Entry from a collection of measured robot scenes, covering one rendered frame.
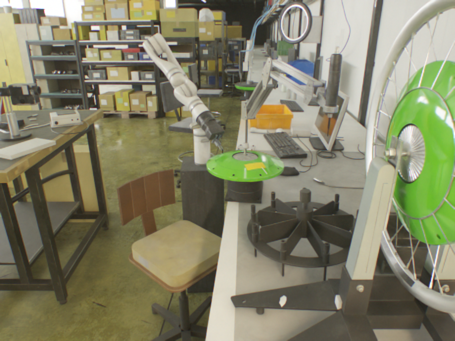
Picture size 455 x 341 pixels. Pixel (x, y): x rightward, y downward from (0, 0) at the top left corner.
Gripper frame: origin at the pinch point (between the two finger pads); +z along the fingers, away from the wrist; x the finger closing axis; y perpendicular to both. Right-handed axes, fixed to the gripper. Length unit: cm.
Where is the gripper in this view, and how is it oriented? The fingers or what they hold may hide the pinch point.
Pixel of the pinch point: (222, 150)
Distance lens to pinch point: 146.7
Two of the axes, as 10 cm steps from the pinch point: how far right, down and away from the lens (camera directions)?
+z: 5.3, 7.7, -3.6
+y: 3.7, -5.9, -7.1
